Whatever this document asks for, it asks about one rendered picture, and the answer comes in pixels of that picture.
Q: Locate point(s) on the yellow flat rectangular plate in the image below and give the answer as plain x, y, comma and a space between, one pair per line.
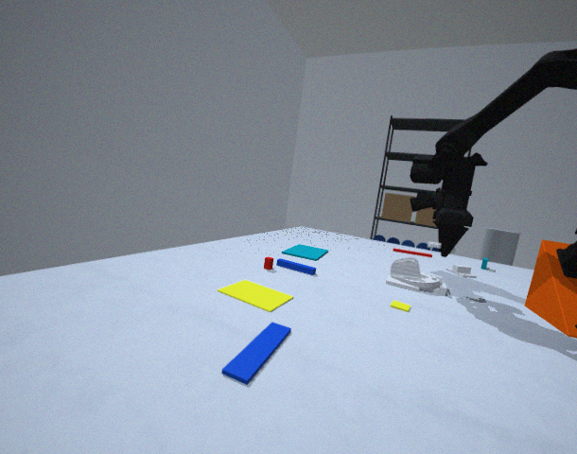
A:
253, 294

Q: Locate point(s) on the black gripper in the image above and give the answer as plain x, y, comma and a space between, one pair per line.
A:
454, 216

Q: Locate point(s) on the yellow square tile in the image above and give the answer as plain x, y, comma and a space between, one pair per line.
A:
401, 306

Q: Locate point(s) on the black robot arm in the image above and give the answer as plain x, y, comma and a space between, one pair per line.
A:
556, 69

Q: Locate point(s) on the teal flat rectangular plate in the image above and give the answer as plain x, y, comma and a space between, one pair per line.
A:
306, 252

